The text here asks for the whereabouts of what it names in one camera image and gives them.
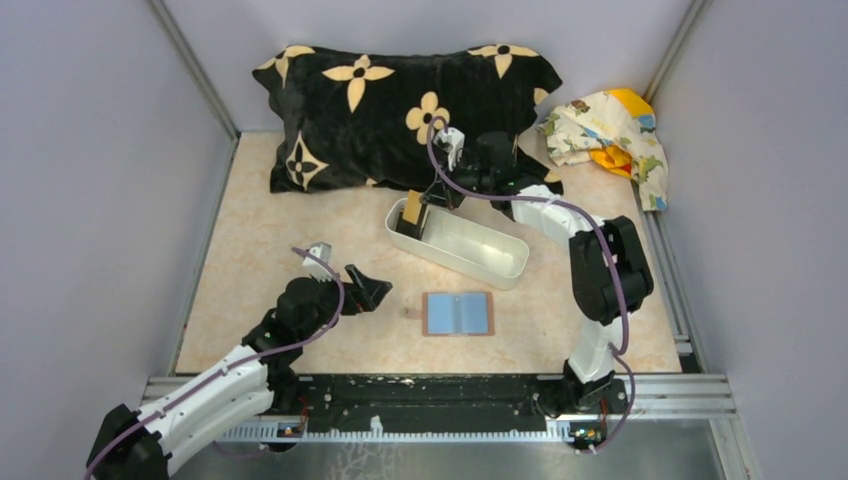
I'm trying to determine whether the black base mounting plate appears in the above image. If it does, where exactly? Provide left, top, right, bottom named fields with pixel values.
left=267, top=374, right=628, bottom=434

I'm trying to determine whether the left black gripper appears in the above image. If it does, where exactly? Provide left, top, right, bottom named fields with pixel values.
left=298, top=263, right=391, bottom=342

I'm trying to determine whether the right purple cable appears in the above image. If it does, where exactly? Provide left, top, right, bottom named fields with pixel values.
left=425, top=115, right=637, bottom=455

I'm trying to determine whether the stack of cards in bin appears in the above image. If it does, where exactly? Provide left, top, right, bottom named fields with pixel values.
left=394, top=216, right=426, bottom=240

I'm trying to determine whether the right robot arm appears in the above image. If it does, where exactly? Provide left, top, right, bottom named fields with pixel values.
left=422, top=127, right=654, bottom=412

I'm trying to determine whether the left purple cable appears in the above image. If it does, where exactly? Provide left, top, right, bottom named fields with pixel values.
left=82, top=246, right=347, bottom=480

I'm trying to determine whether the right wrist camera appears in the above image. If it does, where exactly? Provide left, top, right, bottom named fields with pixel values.
left=434, top=127, right=466, bottom=172

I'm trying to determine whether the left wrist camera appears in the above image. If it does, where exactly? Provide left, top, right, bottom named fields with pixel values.
left=302, top=242, right=333, bottom=282

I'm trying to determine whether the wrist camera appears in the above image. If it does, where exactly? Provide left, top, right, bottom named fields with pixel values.
left=302, top=242, right=333, bottom=282
left=434, top=127, right=466, bottom=172

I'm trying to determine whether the black floral pillow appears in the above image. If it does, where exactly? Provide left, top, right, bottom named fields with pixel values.
left=252, top=43, right=563, bottom=194

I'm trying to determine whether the purple cable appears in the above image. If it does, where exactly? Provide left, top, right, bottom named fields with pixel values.
left=82, top=246, right=347, bottom=480
left=425, top=115, right=637, bottom=455

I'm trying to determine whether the white oblong plastic bin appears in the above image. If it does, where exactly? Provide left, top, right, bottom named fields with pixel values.
left=384, top=198, right=530, bottom=290

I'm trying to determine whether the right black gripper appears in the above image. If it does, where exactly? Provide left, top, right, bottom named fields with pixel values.
left=419, top=153, right=493, bottom=212

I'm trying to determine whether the cartoon print cloth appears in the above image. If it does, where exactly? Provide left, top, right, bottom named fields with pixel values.
left=538, top=88, right=669, bottom=212

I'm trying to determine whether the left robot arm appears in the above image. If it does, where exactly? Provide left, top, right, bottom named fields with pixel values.
left=84, top=264, right=393, bottom=479

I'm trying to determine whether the brown leather card holder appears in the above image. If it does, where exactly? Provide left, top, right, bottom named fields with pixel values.
left=401, top=291, right=495, bottom=337

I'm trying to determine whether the aluminium frame rail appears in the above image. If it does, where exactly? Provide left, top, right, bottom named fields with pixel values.
left=135, top=374, right=737, bottom=445

